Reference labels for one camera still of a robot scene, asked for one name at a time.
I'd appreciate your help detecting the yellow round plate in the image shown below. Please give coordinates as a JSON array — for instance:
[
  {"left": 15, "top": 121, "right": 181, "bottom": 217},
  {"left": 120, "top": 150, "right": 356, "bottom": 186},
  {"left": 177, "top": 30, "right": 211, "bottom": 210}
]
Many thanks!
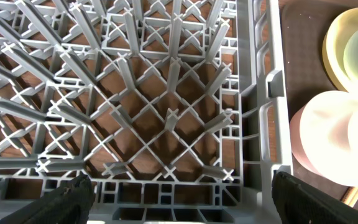
[{"left": 322, "top": 7, "right": 358, "bottom": 93}]

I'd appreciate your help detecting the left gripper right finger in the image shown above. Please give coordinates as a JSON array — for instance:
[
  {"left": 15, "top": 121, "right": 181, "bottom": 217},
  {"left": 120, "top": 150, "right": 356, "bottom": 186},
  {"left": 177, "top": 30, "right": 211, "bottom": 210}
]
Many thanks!
[{"left": 272, "top": 171, "right": 358, "bottom": 224}]

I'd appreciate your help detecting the grey plastic dishwasher rack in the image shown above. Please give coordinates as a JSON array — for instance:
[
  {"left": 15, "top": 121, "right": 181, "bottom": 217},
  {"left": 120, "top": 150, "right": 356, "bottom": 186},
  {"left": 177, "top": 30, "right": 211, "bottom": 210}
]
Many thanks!
[{"left": 0, "top": 0, "right": 292, "bottom": 223}]

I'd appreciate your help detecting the dark brown serving tray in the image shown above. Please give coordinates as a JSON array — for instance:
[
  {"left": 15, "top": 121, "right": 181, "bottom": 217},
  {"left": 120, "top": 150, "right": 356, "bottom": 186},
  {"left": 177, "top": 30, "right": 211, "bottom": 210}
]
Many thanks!
[{"left": 279, "top": 0, "right": 358, "bottom": 210}]

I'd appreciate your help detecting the pink small bowl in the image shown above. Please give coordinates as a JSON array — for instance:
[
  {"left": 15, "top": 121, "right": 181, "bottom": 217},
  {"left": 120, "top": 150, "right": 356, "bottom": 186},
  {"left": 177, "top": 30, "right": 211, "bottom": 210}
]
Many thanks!
[{"left": 290, "top": 91, "right": 358, "bottom": 187}]

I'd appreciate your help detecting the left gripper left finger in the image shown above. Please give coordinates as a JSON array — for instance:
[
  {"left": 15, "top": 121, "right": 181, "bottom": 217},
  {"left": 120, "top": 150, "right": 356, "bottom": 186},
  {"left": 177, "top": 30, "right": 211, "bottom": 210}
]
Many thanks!
[{"left": 0, "top": 174, "right": 94, "bottom": 224}]

